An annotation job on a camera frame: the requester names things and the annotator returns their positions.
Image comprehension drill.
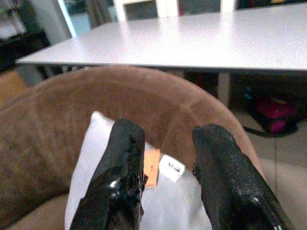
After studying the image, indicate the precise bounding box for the white table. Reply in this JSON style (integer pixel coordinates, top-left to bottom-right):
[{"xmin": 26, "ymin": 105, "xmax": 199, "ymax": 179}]
[{"xmin": 15, "ymin": 2, "xmax": 307, "ymax": 106}]

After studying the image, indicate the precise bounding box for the black cabinet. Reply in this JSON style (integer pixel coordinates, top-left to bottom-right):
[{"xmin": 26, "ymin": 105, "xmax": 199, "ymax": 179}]
[{"xmin": 236, "ymin": 0, "xmax": 307, "ymax": 12}]

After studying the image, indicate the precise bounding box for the black bag with pink contents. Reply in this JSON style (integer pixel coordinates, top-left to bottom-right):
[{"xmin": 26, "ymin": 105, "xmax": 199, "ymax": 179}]
[{"xmin": 241, "ymin": 81, "xmax": 306, "ymax": 139}]

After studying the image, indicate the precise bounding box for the brown round sofa chair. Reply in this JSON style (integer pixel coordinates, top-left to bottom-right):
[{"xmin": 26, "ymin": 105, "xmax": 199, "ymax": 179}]
[{"xmin": 0, "ymin": 65, "xmax": 276, "ymax": 230}]

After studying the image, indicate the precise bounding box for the white pillow label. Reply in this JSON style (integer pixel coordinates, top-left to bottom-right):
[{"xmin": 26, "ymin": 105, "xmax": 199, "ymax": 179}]
[{"xmin": 158, "ymin": 154, "xmax": 186, "ymax": 184}]

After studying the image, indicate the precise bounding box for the white pillow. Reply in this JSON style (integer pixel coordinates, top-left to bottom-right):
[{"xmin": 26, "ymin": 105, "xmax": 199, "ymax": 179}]
[{"xmin": 64, "ymin": 111, "xmax": 214, "ymax": 230}]

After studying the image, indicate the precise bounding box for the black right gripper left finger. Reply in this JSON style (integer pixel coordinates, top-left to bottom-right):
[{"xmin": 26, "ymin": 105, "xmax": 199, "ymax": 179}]
[{"xmin": 69, "ymin": 118, "xmax": 148, "ymax": 230}]

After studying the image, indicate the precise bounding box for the black metal rack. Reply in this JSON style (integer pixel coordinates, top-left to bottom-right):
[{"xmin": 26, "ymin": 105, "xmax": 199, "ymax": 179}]
[{"xmin": 0, "ymin": 30, "xmax": 51, "ymax": 72}]

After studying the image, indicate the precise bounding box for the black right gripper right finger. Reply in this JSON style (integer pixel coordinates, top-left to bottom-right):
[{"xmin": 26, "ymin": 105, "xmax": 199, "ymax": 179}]
[{"xmin": 191, "ymin": 123, "xmax": 293, "ymax": 230}]

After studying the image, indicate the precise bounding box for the orange pillow tag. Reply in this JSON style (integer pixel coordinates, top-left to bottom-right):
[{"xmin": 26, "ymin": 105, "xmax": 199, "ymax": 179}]
[{"xmin": 143, "ymin": 148, "xmax": 161, "ymax": 189}]

